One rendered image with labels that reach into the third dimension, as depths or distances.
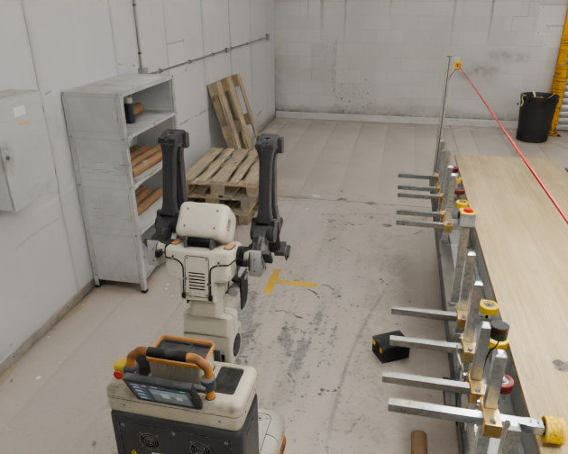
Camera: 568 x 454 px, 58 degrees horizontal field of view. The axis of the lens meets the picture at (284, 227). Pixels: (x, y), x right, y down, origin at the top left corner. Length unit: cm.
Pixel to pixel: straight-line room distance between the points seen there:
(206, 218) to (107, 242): 219
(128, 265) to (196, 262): 215
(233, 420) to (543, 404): 107
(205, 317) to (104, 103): 198
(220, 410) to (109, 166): 235
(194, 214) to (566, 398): 149
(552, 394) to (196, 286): 135
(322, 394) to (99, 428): 126
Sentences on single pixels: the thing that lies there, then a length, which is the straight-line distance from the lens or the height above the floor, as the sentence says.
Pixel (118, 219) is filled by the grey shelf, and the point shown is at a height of 62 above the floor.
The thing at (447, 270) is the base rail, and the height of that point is 70.
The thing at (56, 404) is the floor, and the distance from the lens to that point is 341.
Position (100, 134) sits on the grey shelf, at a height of 126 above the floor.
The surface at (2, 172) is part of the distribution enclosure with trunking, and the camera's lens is 319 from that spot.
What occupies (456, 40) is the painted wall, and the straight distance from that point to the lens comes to 961.
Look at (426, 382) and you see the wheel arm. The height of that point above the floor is 86.
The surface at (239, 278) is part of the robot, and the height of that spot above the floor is 103.
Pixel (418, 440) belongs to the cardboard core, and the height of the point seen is 8.
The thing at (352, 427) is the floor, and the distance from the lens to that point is 304.
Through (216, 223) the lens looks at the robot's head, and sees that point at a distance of 204.
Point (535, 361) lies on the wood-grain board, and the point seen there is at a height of 90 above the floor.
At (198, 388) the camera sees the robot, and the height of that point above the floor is 89.
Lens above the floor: 216
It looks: 24 degrees down
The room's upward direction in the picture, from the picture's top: straight up
